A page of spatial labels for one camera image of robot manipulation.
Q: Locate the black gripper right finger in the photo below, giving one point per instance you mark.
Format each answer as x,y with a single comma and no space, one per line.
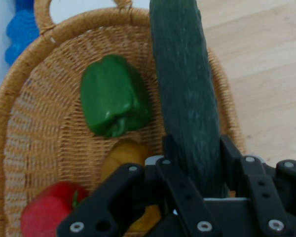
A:
266,192

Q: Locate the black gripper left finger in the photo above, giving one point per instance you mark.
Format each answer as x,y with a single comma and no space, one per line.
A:
177,192

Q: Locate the long green cucumber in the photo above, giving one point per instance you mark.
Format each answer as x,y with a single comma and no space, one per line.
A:
185,86

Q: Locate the yellow bell pepper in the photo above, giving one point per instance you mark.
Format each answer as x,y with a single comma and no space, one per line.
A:
128,155

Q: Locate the green bell pepper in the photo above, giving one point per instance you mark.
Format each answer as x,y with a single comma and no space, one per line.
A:
111,98

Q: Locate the red bell pepper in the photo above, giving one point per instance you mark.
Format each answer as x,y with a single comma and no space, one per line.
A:
47,209

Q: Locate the woven wicker basket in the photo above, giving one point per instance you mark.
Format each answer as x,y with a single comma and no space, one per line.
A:
47,111

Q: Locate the dark blue foam piece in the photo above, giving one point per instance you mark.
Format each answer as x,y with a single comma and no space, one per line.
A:
22,32

